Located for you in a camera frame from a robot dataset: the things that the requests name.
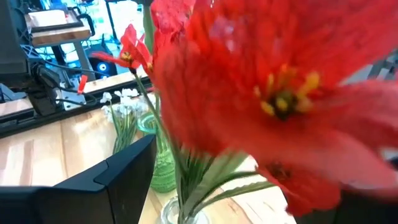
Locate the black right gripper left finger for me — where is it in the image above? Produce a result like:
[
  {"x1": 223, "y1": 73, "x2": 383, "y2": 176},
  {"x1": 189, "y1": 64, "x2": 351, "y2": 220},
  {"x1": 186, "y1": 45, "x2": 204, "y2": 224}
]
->
[{"x1": 0, "y1": 133, "x2": 157, "y2": 224}]

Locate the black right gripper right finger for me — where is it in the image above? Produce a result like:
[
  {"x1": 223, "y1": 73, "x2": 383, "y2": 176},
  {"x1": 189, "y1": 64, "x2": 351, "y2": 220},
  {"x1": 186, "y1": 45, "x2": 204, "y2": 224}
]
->
[{"x1": 295, "y1": 190, "x2": 398, "y2": 224}]

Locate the red artificial flower bunch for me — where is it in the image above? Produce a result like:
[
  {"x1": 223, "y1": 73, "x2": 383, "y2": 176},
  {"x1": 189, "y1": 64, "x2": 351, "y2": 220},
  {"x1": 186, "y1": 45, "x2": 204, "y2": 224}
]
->
[{"x1": 91, "y1": 0, "x2": 398, "y2": 224}]

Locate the green glass vase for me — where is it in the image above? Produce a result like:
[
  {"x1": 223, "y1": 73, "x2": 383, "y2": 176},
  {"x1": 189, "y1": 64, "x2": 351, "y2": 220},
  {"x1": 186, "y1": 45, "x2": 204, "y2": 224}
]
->
[{"x1": 136, "y1": 111, "x2": 178, "y2": 194}]

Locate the clear glass vase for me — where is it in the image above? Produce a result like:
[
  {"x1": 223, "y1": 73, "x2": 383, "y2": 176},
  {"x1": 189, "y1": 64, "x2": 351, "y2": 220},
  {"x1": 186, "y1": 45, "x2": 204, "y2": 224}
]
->
[{"x1": 160, "y1": 195, "x2": 212, "y2": 224}]

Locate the white artificial flower bunch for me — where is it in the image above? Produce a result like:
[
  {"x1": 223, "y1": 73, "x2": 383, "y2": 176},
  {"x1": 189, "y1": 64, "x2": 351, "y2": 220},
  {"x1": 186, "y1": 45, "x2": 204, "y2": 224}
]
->
[{"x1": 99, "y1": 88, "x2": 150, "y2": 155}]

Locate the small red tag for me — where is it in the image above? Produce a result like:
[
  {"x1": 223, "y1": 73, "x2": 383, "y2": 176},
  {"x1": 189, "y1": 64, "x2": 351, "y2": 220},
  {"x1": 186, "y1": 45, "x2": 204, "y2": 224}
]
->
[{"x1": 76, "y1": 74, "x2": 89, "y2": 95}]

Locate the black device with blue light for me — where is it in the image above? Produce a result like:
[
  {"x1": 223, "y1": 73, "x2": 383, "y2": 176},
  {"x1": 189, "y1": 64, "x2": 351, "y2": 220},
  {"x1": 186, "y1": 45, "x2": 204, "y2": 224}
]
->
[{"x1": 88, "y1": 55, "x2": 118, "y2": 78}]

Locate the wooden table with black frame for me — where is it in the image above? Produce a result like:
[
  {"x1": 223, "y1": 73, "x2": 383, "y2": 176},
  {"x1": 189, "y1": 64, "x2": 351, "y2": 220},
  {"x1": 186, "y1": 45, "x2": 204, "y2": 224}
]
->
[{"x1": 24, "y1": 7, "x2": 96, "y2": 47}]

